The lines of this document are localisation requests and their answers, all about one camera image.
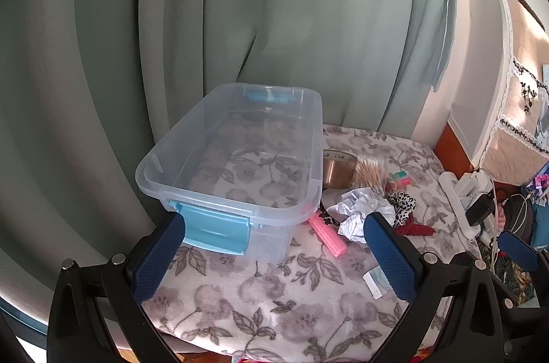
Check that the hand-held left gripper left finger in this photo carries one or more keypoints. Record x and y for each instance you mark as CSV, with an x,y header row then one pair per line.
x,y
158,255

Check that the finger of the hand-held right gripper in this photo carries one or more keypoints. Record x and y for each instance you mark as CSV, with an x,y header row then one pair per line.
x,y
519,250

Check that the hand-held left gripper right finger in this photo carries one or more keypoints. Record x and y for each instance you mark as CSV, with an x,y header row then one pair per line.
x,y
388,255

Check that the red hair claw clip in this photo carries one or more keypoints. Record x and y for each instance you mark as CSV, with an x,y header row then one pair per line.
x,y
418,230

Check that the leopard print scrunchie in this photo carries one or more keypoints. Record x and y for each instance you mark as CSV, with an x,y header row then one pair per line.
x,y
403,206

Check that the clear plastic storage box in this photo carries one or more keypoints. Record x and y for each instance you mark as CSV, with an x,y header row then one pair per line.
x,y
201,225

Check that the white paper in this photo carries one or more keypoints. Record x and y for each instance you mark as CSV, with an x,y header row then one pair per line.
x,y
360,208

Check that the pink hair roller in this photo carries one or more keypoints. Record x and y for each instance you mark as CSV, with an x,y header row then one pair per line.
x,y
328,236

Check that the brown tape roll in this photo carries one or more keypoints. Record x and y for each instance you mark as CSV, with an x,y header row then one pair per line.
x,y
336,174

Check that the small white box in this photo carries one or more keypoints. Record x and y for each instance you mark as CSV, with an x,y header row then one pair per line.
x,y
377,281

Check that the dark floral cloth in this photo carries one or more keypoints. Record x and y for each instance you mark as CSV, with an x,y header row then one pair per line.
x,y
510,281

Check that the black charger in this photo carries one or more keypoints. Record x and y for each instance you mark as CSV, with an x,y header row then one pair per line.
x,y
480,208

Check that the white USB charger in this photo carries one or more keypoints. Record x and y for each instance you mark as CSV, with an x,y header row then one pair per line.
x,y
472,185

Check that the pack of cotton swabs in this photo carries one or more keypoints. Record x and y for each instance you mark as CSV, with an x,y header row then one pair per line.
x,y
369,174

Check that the white power strip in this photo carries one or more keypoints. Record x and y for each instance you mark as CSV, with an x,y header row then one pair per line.
x,y
450,191

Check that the grey floral blanket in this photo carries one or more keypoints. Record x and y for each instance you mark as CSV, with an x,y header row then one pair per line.
x,y
278,303

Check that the beige lace cover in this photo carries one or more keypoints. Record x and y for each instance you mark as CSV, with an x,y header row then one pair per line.
x,y
523,88

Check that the white headboard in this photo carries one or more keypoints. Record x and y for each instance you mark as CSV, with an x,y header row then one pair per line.
x,y
480,67

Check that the green curtain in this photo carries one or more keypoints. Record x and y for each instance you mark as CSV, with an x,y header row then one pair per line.
x,y
257,2

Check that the wooden bed frame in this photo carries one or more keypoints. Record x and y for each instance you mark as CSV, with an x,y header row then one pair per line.
x,y
450,148

